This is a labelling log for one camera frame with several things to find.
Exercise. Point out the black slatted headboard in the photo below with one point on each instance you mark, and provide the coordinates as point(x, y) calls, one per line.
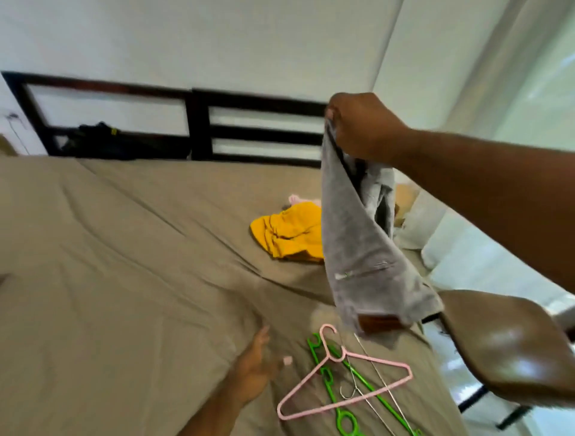
point(198, 126)

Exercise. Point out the cardboard box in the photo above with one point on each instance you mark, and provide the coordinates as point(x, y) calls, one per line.
point(406, 202)

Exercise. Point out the person's right forearm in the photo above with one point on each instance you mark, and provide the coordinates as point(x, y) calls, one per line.
point(494, 198)

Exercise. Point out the sheer white curtain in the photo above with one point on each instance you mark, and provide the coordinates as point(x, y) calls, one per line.
point(503, 81)

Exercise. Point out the brown chair with black legs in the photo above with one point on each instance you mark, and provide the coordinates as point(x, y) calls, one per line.
point(512, 346)

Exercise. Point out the pile of coloured plastic hangers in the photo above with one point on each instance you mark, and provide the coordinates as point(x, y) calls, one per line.
point(350, 386)

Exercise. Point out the grey garment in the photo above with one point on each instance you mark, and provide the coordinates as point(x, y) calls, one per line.
point(359, 260)

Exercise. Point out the pink and yellow garment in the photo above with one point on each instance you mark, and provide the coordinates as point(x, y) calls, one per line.
point(296, 232)

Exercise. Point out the person's right hand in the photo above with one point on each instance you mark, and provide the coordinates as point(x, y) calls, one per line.
point(364, 126)

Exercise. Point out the bed with taupe sheet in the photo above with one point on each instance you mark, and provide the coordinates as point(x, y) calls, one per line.
point(117, 296)

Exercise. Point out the person's left hand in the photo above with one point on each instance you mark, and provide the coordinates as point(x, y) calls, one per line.
point(253, 364)

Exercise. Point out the black bag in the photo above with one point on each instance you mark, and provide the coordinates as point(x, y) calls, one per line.
point(117, 142)

